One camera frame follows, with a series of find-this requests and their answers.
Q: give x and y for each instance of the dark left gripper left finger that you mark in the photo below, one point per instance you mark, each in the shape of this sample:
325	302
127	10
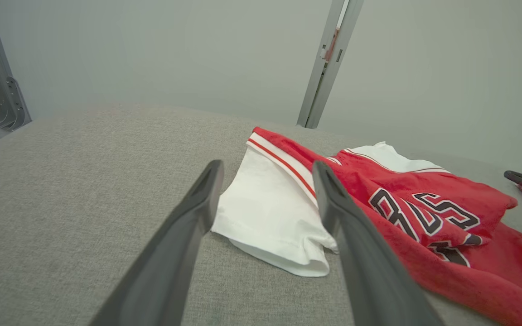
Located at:
175	253

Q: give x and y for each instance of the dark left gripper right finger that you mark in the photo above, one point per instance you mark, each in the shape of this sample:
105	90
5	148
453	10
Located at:
369	271

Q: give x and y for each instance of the red jersey with white sleeves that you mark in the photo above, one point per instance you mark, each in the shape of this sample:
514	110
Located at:
483	271

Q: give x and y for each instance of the grey metal caster frame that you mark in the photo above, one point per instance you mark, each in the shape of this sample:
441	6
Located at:
2	104

